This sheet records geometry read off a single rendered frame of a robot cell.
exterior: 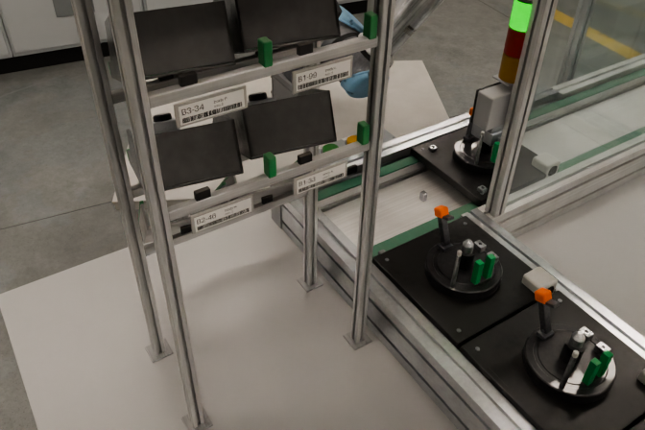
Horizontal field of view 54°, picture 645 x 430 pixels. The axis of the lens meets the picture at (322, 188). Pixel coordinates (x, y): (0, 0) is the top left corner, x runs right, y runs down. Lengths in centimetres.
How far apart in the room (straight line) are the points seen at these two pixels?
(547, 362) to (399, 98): 107
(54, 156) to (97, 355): 222
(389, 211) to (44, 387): 76
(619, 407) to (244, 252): 77
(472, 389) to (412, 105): 106
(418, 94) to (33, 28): 273
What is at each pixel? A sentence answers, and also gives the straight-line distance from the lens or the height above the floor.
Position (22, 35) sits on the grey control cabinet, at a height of 23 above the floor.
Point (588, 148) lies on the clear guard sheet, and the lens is 153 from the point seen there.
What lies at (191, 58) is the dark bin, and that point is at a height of 148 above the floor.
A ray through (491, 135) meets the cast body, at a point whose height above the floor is 105.
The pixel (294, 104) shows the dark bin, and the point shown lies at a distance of 88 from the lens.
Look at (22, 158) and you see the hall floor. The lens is 343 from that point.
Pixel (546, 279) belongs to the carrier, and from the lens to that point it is 121.
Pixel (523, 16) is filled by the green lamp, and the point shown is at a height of 139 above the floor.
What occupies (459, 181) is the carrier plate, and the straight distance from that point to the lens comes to 142.
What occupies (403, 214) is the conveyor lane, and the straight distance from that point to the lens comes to 140.
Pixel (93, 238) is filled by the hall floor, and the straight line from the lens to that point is 283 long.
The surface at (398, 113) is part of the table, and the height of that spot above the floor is 86.
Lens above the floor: 181
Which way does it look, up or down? 38 degrees down
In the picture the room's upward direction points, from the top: 1 degrees clockwise
